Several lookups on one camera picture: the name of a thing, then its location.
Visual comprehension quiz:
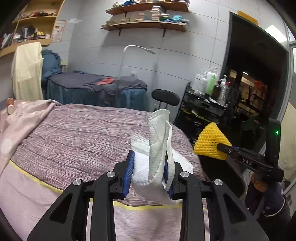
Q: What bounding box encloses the wall poster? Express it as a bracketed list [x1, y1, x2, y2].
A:
[51, 20, 67, 43]

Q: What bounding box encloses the purple striped bed blanket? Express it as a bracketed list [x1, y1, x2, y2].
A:
[10, 103, 209, 209]

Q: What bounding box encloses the clear ribbed plastic bottle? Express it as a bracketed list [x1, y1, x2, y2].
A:
[217, 81, 229, 106]

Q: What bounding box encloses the dark sleeved right forearm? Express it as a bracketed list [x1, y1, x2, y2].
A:
[245, 173, 290, 225]

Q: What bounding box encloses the pink polka dot quilt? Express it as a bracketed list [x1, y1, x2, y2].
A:
[1, 99, 62, 173]

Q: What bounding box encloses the yellow foam fruit net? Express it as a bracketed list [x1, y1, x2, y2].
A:
[194, 122, 231, 160]

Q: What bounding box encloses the blue bundled bedding pile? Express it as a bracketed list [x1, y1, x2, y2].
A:
[41, 50, 62, 83]

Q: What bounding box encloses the red paper cup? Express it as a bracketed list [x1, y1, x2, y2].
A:
[6, 97, 15, 115]

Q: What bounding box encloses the white face mask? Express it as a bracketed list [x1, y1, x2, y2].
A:
[131, 109, 194, 205]

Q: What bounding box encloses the wooden cubby wall shelf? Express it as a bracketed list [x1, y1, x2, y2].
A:
[1, 1, 64, 57]

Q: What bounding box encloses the red cloth on bed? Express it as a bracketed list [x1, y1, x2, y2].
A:
[97, 77, 114, 85]

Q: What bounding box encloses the white floor lamp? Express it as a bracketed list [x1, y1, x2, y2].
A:
[115, 45, 157, 105]

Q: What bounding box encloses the cream cloth covered chair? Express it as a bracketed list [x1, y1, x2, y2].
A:
[11, 42, 43, 101]

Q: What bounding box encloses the white pump bottle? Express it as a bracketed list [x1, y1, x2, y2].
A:
[192, 74, 207, 95]

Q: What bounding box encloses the blue skirted massage bed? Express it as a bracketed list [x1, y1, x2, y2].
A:
[43, 71, 147, 110]

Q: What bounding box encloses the upper wooden wall shelf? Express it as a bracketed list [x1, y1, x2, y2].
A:
[105, 1, 189, 16]

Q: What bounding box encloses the lower wooden wall shelf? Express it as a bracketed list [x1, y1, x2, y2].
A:
[101, 21, 188, 38]

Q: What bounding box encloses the green lotion bottle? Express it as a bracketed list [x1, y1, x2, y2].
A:
[205, 72, 217, 95]

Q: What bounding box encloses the grey blanket on bed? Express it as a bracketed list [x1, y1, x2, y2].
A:
[83, 76, 147, 103]

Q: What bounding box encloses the black round stool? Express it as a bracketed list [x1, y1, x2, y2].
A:
[152, 89, 180, 111]

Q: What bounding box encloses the black wire trolley rack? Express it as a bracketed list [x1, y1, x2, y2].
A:
[174, 83, 234, 146]

